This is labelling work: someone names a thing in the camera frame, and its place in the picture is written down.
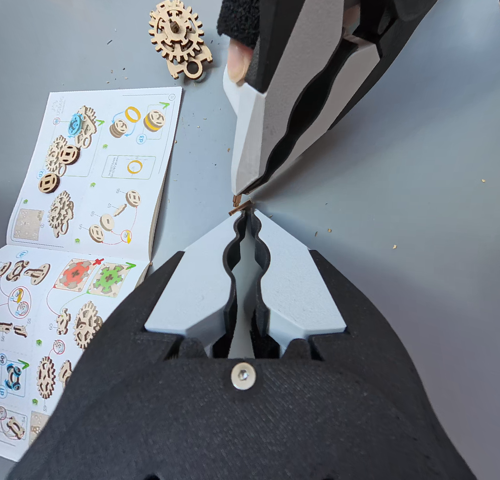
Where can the small wooden pin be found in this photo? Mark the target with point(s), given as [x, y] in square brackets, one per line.
[240, 208]

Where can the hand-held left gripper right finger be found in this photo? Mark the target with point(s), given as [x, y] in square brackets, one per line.
[300, 288]

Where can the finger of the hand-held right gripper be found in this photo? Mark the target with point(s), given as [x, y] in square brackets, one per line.
[347, 85]
[308, 54]

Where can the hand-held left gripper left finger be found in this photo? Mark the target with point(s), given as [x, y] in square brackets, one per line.
[183, 288]

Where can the illustrated instruction booklet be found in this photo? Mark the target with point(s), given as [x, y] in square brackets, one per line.
[117, 156]

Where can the wooden gear assembly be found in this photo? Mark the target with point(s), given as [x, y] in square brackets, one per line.
[174, 26]

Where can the person's right hand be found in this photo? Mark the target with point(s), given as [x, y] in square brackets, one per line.
[239, 64]

